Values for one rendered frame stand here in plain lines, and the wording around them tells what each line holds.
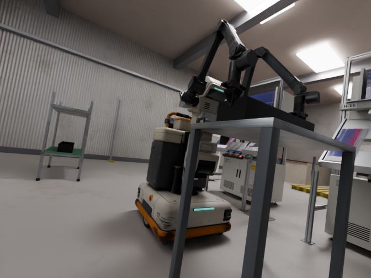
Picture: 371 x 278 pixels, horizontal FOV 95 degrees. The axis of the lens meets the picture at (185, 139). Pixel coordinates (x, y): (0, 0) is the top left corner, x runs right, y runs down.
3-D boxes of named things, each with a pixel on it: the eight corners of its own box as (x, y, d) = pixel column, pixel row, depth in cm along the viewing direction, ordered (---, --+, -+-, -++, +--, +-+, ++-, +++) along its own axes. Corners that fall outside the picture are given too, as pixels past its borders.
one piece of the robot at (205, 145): (167, 166, 142) (183, 93, 137) (203, 169, 161) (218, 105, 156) (181, 178, 119) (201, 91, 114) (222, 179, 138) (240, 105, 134)
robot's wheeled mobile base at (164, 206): (133, 206, 163) (137, 180, 164) (188, 203, 195) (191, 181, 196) (159, 247, 105) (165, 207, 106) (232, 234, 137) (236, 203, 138)
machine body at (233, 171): (255, 208, 228) (261, 161, 231) (218, 192, 287) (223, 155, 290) (281, 205, 262) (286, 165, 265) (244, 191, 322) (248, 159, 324)
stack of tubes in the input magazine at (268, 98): (271, 109, 244) (274, 91, 245) (242, 112, 288) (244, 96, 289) (276, 111, 251) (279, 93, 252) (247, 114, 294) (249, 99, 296)
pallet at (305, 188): (309, 187, 510) (309, 184, 511) (347, 197, 439) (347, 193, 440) (289, 188, 442) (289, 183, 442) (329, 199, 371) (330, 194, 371)
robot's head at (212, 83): (195, 90, 139) (205, 73, 130) (215, 97, 149) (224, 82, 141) (201, 100, 129) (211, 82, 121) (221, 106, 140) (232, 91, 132)
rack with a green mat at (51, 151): (35, 180, 204) (52, 91, 209) (47, 166, 281) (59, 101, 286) (79, 181, 228) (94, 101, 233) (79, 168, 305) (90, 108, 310)
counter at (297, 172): (329, 186, 664) (332, 166, 668) (303, 186, 542) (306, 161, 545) (307, 181, 727) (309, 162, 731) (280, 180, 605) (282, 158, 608)
